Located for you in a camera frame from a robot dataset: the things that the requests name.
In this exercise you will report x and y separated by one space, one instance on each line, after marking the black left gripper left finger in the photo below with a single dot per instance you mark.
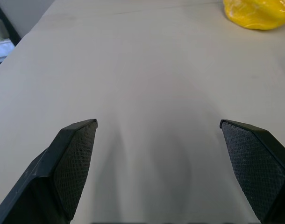
63 168

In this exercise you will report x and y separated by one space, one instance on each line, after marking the yellow plastic bag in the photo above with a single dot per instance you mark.
254 12

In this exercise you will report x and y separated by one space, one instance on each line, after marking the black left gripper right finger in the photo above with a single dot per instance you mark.
259 168

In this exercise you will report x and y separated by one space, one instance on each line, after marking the black window frame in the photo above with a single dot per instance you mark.
7 22

